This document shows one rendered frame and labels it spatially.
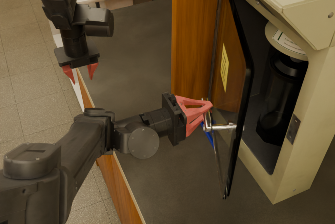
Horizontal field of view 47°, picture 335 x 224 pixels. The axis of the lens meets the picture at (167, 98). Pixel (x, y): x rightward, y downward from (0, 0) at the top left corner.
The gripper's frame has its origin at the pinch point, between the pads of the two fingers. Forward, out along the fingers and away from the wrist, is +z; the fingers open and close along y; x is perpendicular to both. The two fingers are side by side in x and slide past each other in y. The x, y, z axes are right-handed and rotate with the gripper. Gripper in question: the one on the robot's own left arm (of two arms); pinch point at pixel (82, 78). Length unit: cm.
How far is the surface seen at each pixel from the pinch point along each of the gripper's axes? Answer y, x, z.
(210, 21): 33.0, -8.7, -14.2
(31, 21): -3, 218, 108
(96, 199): -1, 34, 110
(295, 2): 24, -46, -41
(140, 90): 18.0, 5.6, 15.7
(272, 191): 33, -44, 12
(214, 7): 33.6, -8.8, -18.1
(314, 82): 33, -45, -23
